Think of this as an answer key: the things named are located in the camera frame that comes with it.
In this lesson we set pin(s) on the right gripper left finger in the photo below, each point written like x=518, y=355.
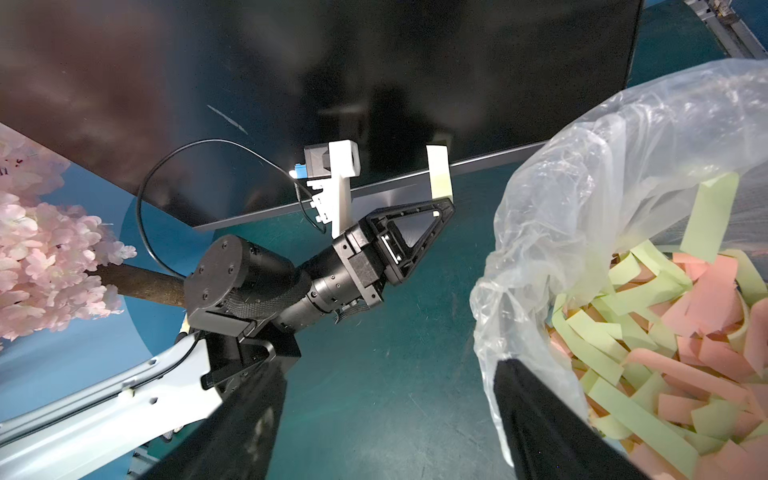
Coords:
x=237, y=440

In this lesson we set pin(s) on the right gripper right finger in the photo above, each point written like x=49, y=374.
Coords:
x=546, y=439

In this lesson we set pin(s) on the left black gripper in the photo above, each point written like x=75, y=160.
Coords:
x=384, y=250

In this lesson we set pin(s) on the green sticky note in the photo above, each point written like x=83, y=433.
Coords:
x=439, y=172

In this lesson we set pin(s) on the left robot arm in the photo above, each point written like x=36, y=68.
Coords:
x=227, y=375

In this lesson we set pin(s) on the pile of discarded sticky notes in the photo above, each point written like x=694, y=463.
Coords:
x=672, y=356

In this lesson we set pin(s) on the black computer monitor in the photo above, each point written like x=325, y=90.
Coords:
x=202, y=106

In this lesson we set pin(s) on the bin with plastic bag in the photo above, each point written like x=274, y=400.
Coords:
x=624, y=172

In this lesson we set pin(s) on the pink cherry blossom tree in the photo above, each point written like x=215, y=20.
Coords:
x=50, y=254

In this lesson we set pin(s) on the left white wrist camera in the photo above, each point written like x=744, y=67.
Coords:
x=328, y=169

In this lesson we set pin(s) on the right aluminium frame post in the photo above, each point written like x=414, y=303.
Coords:
x=729, y=29

